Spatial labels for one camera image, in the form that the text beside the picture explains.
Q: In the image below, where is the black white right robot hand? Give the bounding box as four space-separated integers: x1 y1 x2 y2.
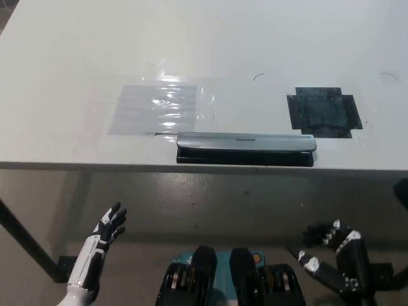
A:
286 219 373 296

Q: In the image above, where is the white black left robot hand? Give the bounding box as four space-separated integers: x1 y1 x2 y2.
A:
66 201 128 293

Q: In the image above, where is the black teal robot body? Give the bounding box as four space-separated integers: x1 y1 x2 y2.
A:
154 244 303 306

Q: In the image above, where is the black table leg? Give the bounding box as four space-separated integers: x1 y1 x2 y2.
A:
393 179 408 210
0 196 61 283

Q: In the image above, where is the black tape patch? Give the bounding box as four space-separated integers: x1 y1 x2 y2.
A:
286 87 364 139

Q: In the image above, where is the clear plastic film patch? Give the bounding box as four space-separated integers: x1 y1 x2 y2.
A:
108 59 218 137

